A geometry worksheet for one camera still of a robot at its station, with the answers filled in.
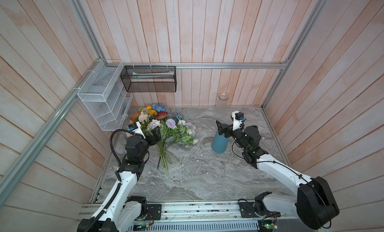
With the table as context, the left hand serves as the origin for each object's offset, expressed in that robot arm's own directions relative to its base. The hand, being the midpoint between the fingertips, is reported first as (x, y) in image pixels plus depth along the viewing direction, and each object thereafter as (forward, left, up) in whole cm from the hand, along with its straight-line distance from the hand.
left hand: (154, 131), depth 79 cm
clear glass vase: (+29, -42, -7) cm, 52 cm away
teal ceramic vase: (0, -38, -12) cm, 40 cm away
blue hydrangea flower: (+27, +2, -10) cm, 29 cm away
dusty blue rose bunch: (+21, -12, -11) cm, 26 cm away
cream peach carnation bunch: (+18, +12, -13) cm, 25 cm away
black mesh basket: (+44, +9, +3) cm, 45 cm away
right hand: (+5, -38, +5) cm, 39 cm away
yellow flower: (+25, +8, -11) cm, 28 cm away
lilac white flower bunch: (+9, -8, -12) cm, 17 cm away
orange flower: (+22, +20, -14) cm, 32 cm away
